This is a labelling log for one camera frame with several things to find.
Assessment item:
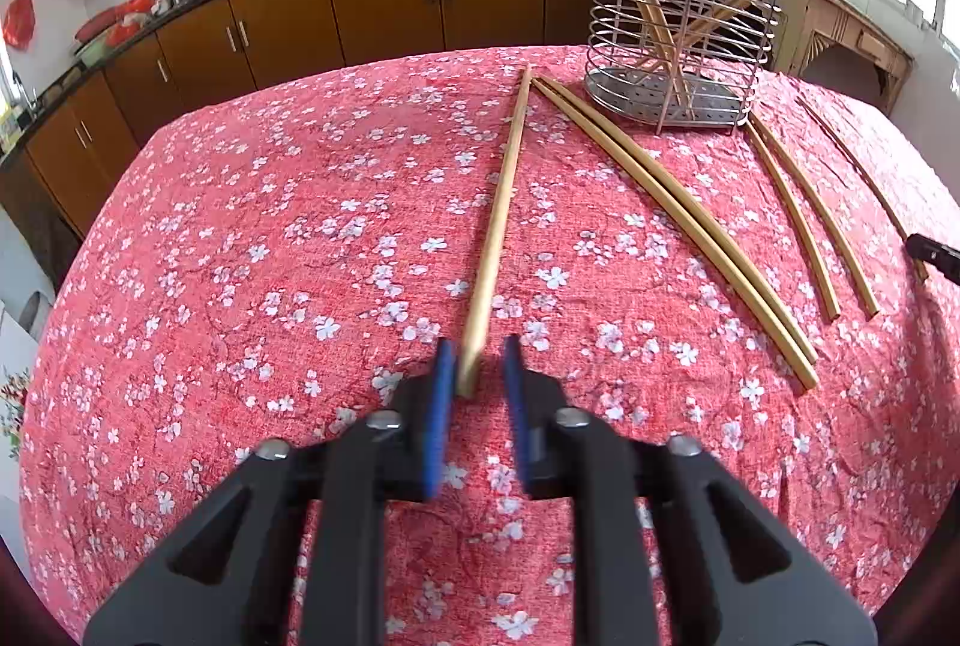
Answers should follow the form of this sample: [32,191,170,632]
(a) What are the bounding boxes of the dark chopstick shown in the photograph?
[796,95,929,282]

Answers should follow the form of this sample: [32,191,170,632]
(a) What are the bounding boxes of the lower wooden kitchen cabinets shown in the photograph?
[2,0,590,235]

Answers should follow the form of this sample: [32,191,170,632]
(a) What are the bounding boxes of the red floral tablecloth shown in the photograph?
[21,47,958,633]

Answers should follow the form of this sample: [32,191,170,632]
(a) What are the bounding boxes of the cream wooden side table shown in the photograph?
[770,0,913,114]

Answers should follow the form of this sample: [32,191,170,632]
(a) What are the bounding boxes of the green bowl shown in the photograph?
[75,35,110,69]

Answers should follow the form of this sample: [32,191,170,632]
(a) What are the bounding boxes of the wire utensil holder basket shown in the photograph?
[584,0,782,130]

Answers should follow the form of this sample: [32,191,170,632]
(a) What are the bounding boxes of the red plastic bag on wall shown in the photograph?
[2,0,36,52]

